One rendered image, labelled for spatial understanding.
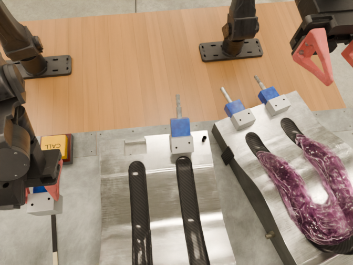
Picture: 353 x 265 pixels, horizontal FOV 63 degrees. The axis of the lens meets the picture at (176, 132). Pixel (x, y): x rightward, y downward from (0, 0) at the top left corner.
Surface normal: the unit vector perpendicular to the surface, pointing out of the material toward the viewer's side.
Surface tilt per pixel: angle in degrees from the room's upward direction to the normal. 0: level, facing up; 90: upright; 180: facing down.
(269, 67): 0
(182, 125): 35
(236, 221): 0
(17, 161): 63
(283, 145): 23
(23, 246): 0
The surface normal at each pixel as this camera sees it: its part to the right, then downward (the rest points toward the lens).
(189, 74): 0.04, -0.42
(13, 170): 0.36, 0.57
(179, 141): 0.11, 0.17
